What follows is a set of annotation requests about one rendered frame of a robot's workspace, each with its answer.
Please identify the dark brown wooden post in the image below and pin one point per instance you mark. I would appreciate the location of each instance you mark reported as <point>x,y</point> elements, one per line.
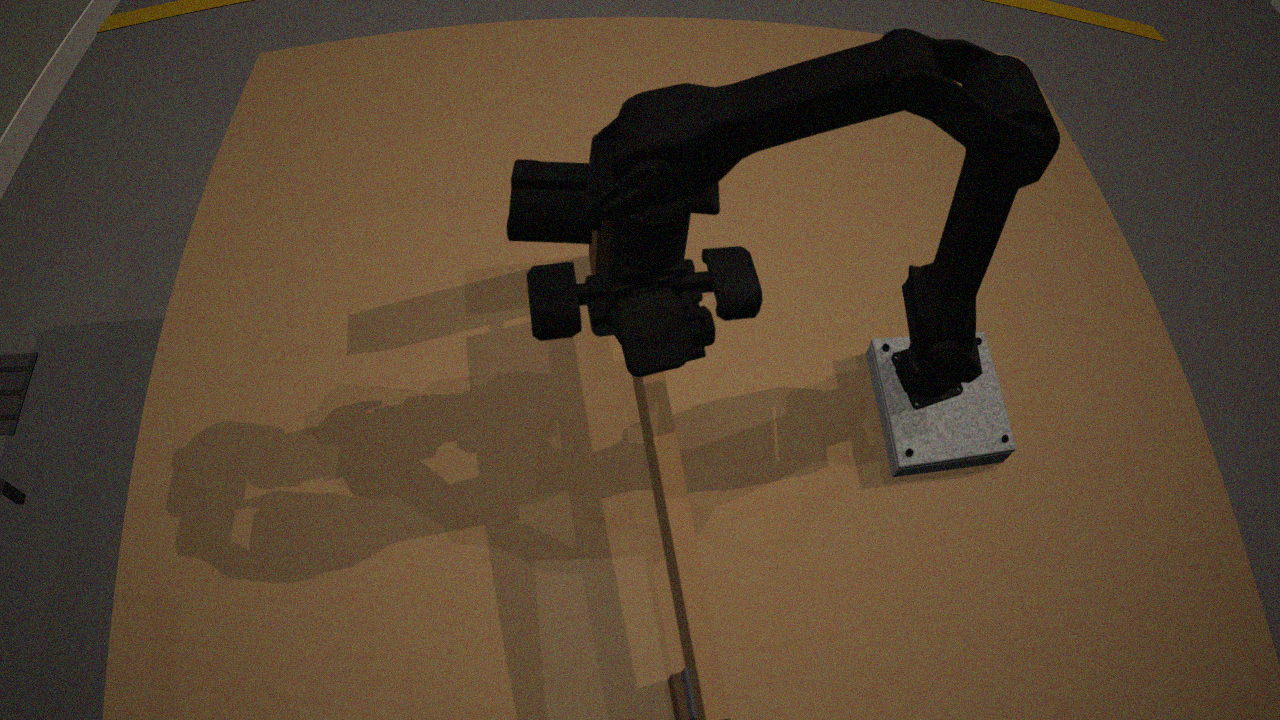
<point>679,684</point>

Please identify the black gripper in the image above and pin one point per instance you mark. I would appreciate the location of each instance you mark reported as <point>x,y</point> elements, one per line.
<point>555,296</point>

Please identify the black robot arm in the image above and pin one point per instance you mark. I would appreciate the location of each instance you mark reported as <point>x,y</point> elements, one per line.
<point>661,159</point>

